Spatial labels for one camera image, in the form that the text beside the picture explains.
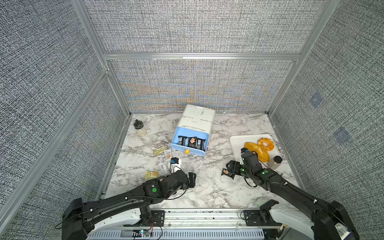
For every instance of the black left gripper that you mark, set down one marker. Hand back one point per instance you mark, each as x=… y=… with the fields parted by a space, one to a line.
x=192 y=180

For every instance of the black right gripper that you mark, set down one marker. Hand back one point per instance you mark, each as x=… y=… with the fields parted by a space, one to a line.
x=234 y=171

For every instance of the black cookie packet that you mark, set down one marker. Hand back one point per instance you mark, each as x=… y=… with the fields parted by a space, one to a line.
x=201 y=144
x=183 y=141
x=192 y=142

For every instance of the white blue drawer cabinet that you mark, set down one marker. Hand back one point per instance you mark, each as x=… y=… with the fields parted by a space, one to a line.
x=195 y=122

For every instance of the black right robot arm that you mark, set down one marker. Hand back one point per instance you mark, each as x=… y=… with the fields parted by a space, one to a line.
x=315 y=218

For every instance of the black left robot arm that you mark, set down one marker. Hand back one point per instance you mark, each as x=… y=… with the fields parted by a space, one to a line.
x=80 y=218

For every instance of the white cookie packet lower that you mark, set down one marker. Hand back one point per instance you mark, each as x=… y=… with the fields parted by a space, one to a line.
x=163 y=165

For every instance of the white rectangular tray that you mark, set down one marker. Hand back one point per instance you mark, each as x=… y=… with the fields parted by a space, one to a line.
x=238 y=142

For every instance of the white cookie packet orange picture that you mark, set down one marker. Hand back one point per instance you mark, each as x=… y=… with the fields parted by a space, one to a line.
x=168 y=154

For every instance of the yellow cookie packet near jar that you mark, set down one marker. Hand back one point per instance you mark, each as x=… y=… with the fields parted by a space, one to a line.
x=159 y=151

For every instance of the yellow bread loaf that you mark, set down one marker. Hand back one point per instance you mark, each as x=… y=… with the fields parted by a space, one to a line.
x=263 y=155

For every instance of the yellow cookie packet left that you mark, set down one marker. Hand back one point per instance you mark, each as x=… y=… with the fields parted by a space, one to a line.
x=149 y=175

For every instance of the orange glazed donut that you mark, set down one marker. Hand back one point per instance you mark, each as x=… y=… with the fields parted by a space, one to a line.
x=266 y=144

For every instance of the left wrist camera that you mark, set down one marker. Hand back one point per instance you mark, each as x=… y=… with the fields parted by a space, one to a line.
x=175 y=165

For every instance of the aluminium front rail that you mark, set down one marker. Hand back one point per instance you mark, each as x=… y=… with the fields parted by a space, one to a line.
x=191 y=224

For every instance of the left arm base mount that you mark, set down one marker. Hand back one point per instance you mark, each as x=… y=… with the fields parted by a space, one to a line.
x=153 y=218

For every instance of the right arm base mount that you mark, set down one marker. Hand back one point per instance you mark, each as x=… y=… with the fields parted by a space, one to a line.
x=258 y=217

